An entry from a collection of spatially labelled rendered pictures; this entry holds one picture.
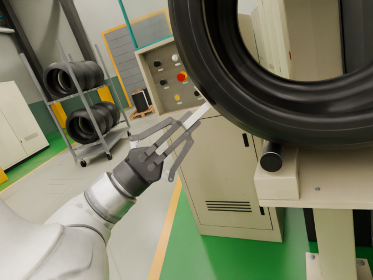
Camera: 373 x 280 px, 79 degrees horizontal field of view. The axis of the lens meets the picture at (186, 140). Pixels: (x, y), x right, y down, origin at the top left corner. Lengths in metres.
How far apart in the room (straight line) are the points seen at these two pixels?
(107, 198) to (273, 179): 0.34
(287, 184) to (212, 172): 0.85
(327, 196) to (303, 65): 0.42
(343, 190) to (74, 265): 0.51
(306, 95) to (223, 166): 0.70
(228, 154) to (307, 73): 0.61
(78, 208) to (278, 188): 0.40
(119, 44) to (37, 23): 3.47
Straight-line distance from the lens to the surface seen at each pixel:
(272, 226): 1.50
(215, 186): 1.40
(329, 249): 1.20
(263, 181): 0.54
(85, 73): 4.27
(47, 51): 11.72
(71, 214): 0.45
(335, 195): 0.57
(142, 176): 0.46
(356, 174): 0.64
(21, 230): 0.34
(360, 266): 1.49
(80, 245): 0.35
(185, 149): 0.46
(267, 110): 0.45
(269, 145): 0.54
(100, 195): 0.45
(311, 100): 0.74
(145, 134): 0.46
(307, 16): 0.81
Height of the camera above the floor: 1.15
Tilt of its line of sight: 19 degrees down
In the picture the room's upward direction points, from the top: 18 degrees counter-clockwise
